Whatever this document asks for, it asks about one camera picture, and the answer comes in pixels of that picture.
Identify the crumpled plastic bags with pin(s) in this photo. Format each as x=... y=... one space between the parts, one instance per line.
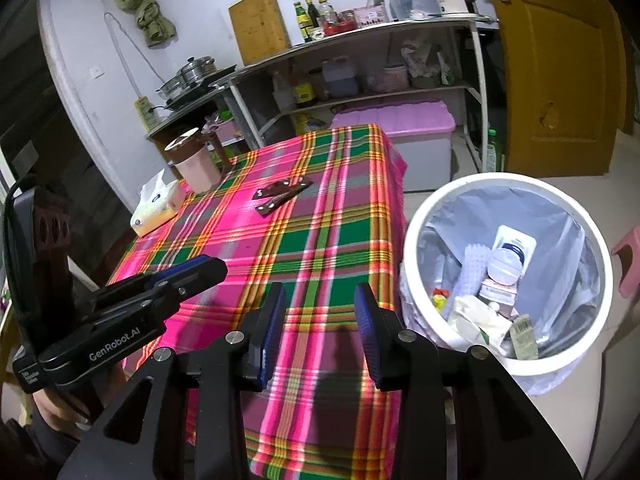
x=425 y=60

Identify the steel pot with lid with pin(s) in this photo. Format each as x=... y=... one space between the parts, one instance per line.
x=172 y=87
x=197 y=67

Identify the person's left forearm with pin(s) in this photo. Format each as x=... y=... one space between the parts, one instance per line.
x=30 y=450

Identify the white foam mesh sleeve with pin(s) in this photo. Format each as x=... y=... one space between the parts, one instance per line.
x=470 y=270

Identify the pink plastic stool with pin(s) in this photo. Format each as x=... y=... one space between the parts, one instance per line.
x=627 y=260

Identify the small pink white box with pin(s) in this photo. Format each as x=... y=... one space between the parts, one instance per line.
x=492 y=294

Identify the clear plastic jug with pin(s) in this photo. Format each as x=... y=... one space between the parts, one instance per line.
x=281 y=91

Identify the blue plastic jug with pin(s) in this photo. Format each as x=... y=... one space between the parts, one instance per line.
x=340 y=77

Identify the green printed packet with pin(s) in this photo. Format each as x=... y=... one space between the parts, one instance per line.
x=523 y=332

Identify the green hanging cloth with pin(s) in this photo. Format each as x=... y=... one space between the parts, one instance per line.
x=150 y=20

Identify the green bottle yellow label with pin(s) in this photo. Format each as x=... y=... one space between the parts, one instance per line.
x=301 y=22

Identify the pink plastic basket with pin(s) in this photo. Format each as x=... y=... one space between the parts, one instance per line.
x=222 y=126

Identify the clear condiment bottle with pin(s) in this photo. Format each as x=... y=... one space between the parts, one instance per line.
x=326 y=12

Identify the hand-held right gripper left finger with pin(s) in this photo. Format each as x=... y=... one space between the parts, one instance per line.
x=274 y=332

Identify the clear round plastic bottle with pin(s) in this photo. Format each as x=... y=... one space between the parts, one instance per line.
x=502 y=267

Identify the person's left hand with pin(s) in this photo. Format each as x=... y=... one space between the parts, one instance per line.
x=55 y=410

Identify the yellow wooden door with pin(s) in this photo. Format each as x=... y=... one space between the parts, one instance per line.
x=560 y=60

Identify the wooden cutting board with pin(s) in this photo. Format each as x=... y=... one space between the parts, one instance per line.
x=260 y=25

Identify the white tissue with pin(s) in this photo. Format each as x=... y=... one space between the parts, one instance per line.
x=472 y=320

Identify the pink food bag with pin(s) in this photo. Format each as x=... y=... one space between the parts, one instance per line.
x=387 y=77

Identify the yellow label oil bottle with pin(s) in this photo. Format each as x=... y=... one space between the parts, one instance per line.
x=303 y=92

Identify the dark sauce bottle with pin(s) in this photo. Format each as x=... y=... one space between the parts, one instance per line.
x=312 y=12

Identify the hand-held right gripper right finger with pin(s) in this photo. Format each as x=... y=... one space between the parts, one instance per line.
x=372 y=340

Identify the clear plastic container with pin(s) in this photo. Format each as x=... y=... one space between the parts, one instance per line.
x=410 y=2

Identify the white plastic bin liner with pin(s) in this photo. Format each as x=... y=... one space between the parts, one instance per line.
x=565 y=260

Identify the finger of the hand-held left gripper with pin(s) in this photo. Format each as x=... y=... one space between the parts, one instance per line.
x=182 y=266
x=207 y=276

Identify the white round trash bin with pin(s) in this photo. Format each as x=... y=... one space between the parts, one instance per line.
x=505 y=180

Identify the brown snack wrapper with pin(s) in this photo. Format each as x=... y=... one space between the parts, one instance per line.
x=272 y=205
x=282 y=187

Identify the white metal shelf unit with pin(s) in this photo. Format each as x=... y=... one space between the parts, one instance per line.
x=350 y=39

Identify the pink jug brown lid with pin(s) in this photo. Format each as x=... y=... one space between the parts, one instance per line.
x=197 y=170

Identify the yellowed power strip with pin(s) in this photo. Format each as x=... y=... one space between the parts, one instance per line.
x=145 y=115

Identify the pink green plaid tablecloth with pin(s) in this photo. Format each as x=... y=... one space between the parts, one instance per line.
x=310 y=240

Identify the tissue pack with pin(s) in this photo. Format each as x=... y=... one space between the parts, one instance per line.
x=157 y=205

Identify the white wall socket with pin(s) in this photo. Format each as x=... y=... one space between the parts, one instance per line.
x=96 y=71

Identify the large green plastic bottle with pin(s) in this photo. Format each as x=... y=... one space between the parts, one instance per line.
x=492 y=152

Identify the pink printed box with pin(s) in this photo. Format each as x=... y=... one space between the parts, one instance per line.
x=367 y=15

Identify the pink lidded storage box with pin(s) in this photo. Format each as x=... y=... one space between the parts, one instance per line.
x=395 y=117

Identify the white blue blister packet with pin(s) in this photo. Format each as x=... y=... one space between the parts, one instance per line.
x=515 y=241

